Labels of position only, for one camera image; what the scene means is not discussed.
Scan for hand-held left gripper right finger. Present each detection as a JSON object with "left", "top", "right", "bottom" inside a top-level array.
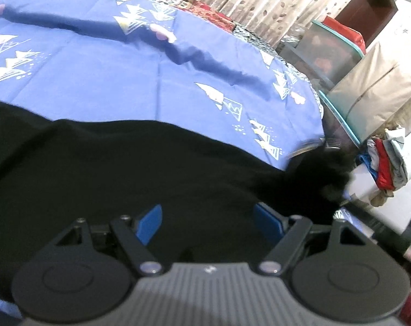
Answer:
[{"left": 253, "top": 203, "right": 366, "bottom": 276}]

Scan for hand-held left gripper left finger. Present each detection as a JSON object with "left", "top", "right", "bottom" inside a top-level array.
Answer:
[{"left": 52, "top": 204, "right": 164, "bottom": 276}]

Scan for black pants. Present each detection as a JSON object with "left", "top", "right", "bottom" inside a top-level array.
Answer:
[{"left": 0, "top": 98, "right": 354, "bottom": 299}]

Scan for dark bar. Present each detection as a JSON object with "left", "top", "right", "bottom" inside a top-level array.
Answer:
[{"left": 341, "top": 204, "right": 411, "bottom": 262}]

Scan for clear storage box teal lid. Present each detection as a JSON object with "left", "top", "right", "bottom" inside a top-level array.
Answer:
[
  {"left": 280, "top": 18, "right": 366, "bottom": 89},
  {"left": 317, "top": 88, "right": 362, "bottom": 150}
]

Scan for pile of clothes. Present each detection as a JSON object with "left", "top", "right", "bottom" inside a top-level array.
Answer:
[{"left": 357, "top": 127, "right": 411, "bottom": 208}]

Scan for blue printed bedsheet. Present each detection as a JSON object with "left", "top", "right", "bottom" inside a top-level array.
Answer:
[{"left": 0, "top": 0, "right": 325, "bottom": 326}]

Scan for beige fabric bag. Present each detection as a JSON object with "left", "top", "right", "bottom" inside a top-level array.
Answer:
[{"left": 328, "top": 41, "right": 411, "bottom": 143}]

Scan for red cloth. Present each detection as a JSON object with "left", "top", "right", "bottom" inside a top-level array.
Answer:
[{"left": 323, "top": 15, "right": 366, "bottom": 54}]

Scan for beige leaf print curtain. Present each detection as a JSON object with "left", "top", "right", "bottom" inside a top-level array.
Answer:
[{"left": 154, "top": 0, "right": 379, "bottom": 51}]

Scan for patchwork quilt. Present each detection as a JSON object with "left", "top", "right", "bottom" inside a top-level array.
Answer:
[{"left": 0, "top": 0, "right": 323, "bottom": 109}]

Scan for brown wooden cabinet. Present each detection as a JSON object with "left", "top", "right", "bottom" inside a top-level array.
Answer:
[{"left": 335, "top": 0, "right": 400, "bottom": 46}]

